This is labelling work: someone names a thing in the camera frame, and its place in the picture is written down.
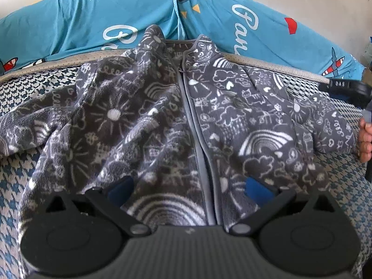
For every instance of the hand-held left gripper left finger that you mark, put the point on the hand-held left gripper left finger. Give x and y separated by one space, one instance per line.
122 189

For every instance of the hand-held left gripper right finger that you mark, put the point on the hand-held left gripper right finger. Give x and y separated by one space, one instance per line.
255 189

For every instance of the grey patterned fleece jacket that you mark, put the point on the grey patterned fleece jacket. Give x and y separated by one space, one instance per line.
162 122

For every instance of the person's right hand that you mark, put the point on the person's right hand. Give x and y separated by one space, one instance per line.
366 139

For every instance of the houndstooth patterned mattress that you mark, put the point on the houndstooth patterned mattress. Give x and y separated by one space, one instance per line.
343 180

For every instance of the blue printed bed bumper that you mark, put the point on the blue printed bed bumper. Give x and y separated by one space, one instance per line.
87 20

